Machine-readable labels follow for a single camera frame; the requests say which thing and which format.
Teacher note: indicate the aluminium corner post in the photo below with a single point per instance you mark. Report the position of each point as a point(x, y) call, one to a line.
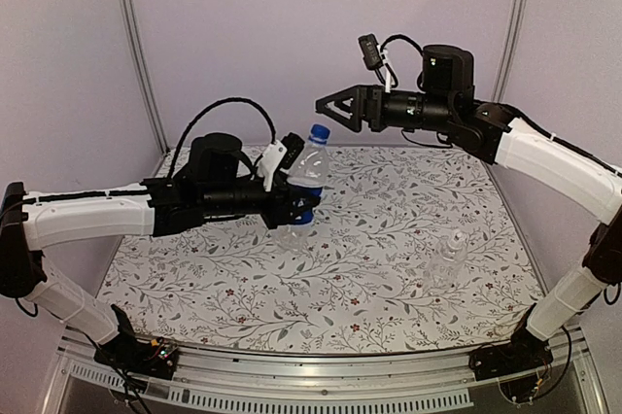
point(136, 49)
point(511, 41)

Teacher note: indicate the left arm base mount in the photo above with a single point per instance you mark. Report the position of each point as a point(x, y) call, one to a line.
point(157, 358)

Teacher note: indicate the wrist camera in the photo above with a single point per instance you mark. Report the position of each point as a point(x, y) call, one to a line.
point(376, 62)
point(277, 156)

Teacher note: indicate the left aluminium corner post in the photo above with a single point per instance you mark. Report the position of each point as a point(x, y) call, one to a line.
point(136, 49)

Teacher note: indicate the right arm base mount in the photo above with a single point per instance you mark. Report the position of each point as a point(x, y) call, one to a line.
point(522, 352)

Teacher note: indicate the right aluminium corner post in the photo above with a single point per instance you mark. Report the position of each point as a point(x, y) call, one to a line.
point(511, 41)

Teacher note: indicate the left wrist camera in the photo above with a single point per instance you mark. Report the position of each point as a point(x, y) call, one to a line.
point(277, 156)

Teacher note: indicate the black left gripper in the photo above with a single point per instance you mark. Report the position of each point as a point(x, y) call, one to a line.
point(284, 196)

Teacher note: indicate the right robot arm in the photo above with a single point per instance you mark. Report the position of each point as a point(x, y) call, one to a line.
point(501, 134)

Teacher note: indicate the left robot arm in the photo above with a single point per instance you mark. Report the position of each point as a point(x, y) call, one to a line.
point(218, 183)

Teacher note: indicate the blue bottle cap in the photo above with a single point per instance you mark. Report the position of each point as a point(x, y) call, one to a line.
point(319, 134)

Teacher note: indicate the aluminium front rail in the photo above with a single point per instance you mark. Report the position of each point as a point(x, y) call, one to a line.
point(219, 380)

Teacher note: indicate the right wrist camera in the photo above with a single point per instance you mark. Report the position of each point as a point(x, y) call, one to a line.
point(376, 62)

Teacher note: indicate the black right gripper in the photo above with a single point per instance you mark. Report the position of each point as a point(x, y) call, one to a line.
point(368, 97)

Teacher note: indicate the floral patterned table mat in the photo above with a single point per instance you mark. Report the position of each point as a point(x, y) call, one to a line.
point(357, 286)

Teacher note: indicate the Pepsi bottle blue label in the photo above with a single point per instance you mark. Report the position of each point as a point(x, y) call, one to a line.
point(309, 173)

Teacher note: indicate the clear plastic bottle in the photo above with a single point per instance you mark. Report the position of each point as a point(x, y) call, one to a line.
point(447, 260)

